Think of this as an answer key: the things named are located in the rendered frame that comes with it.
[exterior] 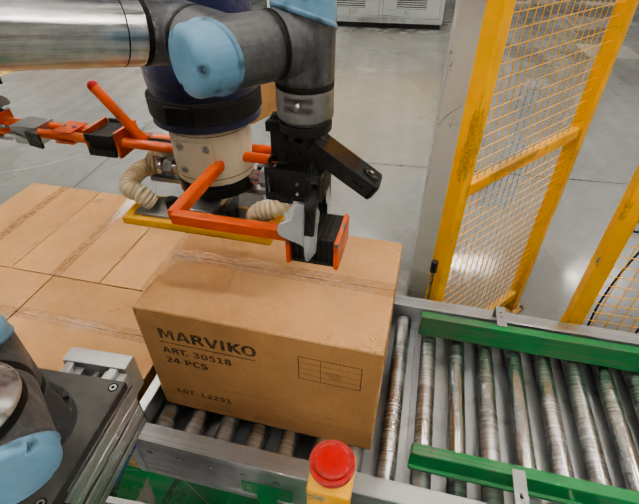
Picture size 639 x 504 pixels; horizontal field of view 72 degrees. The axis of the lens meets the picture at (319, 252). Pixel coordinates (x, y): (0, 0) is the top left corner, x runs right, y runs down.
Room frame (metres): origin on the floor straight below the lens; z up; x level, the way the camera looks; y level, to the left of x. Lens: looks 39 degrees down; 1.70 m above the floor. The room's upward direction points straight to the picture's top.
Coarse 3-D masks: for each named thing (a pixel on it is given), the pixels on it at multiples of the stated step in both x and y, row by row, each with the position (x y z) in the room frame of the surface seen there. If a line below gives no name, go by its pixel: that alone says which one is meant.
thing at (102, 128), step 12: (132, 120) 0.98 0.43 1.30; (84, 132) 0.92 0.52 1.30; (96, 132) 0.94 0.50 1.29; (108, 132) 0.94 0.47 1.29; (120, 132) 0.92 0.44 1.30; (96, 144) 0.92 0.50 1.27; (108, 144) 0.91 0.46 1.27; (120, 144) 0.91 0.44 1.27; (108, 156) 0.90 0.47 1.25; (120, 156) 0.90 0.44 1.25
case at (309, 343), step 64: (192, 256) 0.92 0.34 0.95; (256, 256) 0.92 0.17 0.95; (384, 256) 0.92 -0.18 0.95; (192, 320) 0.69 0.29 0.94; (256, 320) 0.69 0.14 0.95; (320, 320) 0.69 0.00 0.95; (384, 320) 0.69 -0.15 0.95; (192, 384) 0.71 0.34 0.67; (256, 384) 0.66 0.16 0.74; (320, 384) 0.62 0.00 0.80
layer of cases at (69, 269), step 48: (48, 192) 1.91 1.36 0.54; (96, 192) 1.91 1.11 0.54; (0, 240) 1.52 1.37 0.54; (48, 240) 1.52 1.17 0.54; (96, 240) 1.52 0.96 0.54; (144, 240) 1.52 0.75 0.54; (0, 288) 1.22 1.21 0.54; (48, 288) 1.22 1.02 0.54; (96, 288) 1.22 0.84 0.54; (144, 288) 1.22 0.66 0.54; (48, 336) 0.98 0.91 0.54; (96, 336) 0.98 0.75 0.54; (144, 384) 0.81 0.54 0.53
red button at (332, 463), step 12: (324, 444) 0.35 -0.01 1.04; (336, 444) 0.35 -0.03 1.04; (312, 456) 0.33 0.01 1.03; (324, 456) 0.33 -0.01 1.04; (336, 456) 0.33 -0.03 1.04; (348, 456) 0.33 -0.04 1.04; (312, 468) 0.31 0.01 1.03; (324, 468) 0.31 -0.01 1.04; (336, 468) 0.31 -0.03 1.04; (348, 468) 0.31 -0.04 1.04; (324, 480) 0.30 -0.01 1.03; (336, 480) 0.29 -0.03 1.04; (348, 480) 0.30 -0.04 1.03
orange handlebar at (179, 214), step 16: (0, 128) 0.99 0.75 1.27; (64, 128) 0.97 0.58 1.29; (80, 128) 0.99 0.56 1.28; (128, 144) 0.91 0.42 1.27; (144, 144) 0.90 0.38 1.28; (160, 144) 0.90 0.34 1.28; (256, 144) 0.89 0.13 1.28; (256, 160) 0.84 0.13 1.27; (208, 176) 0.75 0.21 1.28; (192, 192) 0.69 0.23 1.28; (176, 208) 0.64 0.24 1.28; (176, 224) 0.62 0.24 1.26; (192, 224) 0.61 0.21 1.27; (208, 224) 0.60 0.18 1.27; (224, 224) 0.60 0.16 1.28; (240, 224) 0.59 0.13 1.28; (256, 224) 0.59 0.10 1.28; (272, 224) 0.59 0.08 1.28
